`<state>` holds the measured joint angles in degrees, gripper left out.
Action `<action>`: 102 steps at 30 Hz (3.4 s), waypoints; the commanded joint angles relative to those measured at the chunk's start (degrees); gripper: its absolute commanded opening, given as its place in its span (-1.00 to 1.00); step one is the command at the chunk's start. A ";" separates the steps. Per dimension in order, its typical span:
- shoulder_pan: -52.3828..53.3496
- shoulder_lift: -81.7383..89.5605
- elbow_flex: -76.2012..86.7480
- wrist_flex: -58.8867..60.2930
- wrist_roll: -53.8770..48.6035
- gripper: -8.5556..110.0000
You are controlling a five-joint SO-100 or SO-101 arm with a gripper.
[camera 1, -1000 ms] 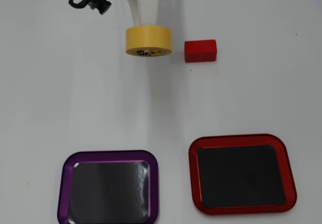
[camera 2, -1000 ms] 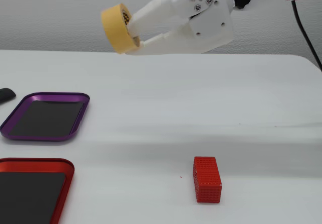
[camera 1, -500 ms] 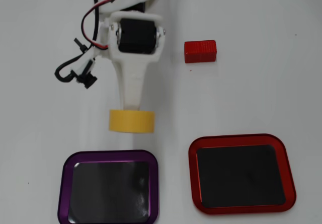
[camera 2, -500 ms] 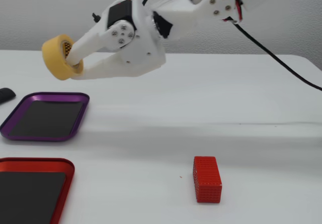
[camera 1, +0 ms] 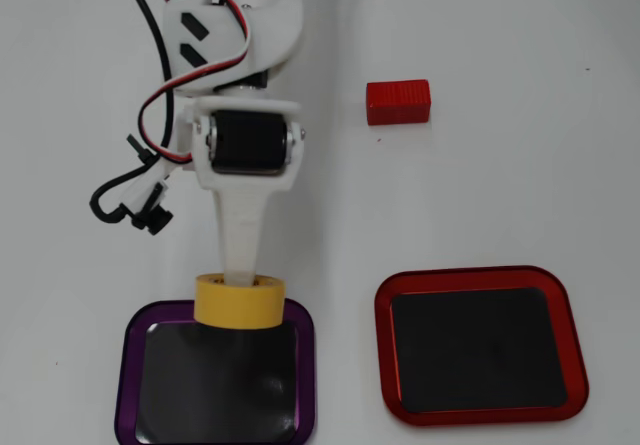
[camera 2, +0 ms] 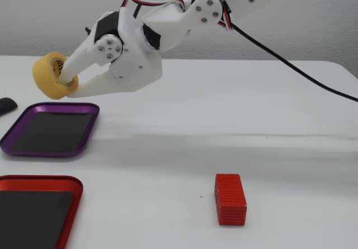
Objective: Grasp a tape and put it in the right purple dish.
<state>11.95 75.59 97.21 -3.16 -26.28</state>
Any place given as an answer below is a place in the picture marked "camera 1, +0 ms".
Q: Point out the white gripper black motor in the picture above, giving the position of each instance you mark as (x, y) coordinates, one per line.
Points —
(247, 141)

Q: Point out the yellow masking tape roll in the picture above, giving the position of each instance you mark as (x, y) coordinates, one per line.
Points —
(239, 305)

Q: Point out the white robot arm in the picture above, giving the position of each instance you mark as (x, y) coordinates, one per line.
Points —
(270, 30)

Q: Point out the purple metal dish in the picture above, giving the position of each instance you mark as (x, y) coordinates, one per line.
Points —
(220, 390)

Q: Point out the red metal dish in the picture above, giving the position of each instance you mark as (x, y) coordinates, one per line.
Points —
(477, 350)

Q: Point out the white connector with black knob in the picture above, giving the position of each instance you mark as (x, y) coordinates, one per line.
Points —
(150, 205)

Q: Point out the red rectangular block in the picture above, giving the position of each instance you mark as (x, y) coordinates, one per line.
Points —
(398, 103)

